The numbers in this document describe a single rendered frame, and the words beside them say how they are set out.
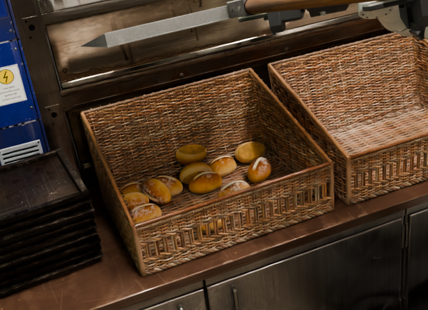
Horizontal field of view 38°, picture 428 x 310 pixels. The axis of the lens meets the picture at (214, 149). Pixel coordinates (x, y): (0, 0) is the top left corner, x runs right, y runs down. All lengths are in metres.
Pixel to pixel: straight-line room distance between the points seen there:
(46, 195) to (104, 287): 0.27
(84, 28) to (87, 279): 0.70
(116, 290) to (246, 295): 0.34
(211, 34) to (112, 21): 0.30
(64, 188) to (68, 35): 0.45
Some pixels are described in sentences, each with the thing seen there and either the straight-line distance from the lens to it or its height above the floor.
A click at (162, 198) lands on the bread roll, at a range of 1.75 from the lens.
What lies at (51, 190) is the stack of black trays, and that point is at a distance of 1.60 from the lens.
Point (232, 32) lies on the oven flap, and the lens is 1.91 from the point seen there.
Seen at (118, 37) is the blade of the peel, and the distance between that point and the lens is 1.23.
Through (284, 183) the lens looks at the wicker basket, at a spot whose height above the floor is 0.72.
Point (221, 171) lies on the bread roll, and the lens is 1.86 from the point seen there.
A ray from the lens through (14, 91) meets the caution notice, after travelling 1.78.
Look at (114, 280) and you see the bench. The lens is 1.57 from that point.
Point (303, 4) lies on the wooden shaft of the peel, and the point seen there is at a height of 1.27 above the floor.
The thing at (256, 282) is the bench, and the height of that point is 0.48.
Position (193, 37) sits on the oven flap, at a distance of 1.87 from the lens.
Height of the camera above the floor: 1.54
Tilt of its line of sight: 28 degrees down
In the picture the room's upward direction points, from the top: 7 degrees counter-clockwise
